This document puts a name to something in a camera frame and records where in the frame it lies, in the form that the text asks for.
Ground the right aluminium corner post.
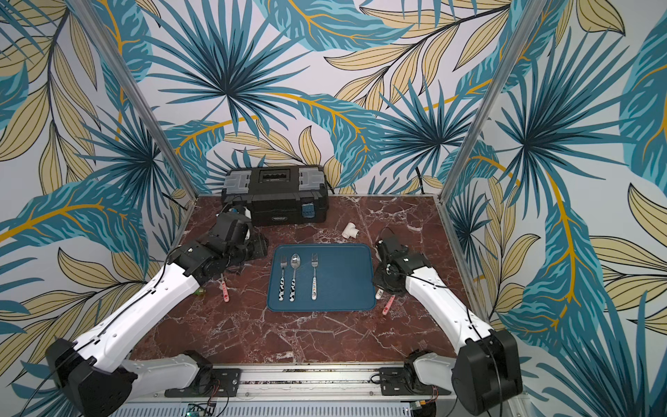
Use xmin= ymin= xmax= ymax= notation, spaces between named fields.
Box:
xmin=439 ymin=0 xmax=546 ymax=206

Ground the cow pattern handle fork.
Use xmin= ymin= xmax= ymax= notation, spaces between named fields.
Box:
xmin=278 ymin=256 xmax=288 ymax=302

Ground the white PVC pipe fitting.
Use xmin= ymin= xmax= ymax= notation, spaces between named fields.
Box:
xmin=341 ymin=222 xmax=360 ymax=239

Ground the aluminium front rail frame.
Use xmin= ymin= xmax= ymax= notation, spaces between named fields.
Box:
xmin=111 ymin=362 xmax=469 ymax=416

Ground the left aluminium corner post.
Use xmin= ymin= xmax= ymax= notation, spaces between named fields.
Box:
xmin=69 ymin=0 xmax=199 ymax=200

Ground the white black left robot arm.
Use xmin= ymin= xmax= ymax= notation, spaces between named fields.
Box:
xmin=46 ymin=205 xmax=267 ymax=416

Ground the teal rectangular tray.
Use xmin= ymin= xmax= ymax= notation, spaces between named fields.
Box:
xmin=267 ymin=243 xmax=376 ymax=313

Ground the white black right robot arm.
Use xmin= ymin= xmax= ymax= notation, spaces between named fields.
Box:
xmin=373 ymin=235 xmax=524 ymax=416

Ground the black plastic toolbox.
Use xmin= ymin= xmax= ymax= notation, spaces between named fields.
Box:
xmin=221 ymin=165 xmax=329 ymax=227

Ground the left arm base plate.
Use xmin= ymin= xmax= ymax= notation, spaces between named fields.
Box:
xmin=164 ymin=368 xmax=241 ymax=398

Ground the cow pattern handle spoon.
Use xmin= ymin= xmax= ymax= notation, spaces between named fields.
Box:
xmin=289 ymin=254 xmax=302 ymax=302

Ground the aluminium corner post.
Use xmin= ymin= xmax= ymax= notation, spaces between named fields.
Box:
xmin=69 ymin=0 xmax=199 ymax=200
xmin=439 ymin=0 xmax=546 ymax=206

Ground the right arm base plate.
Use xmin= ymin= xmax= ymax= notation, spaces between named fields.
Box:
xmin=377 ymin=367 xmax=452 ymax=397

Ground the white cartoon handle fork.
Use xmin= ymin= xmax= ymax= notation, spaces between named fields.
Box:
xmin=311 ymin=253 xmax=319 ymax=301

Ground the pink strawberry handle spoon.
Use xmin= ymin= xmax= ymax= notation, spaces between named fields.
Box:
xmin=219 ymin=277 xmax=229 ymax=302

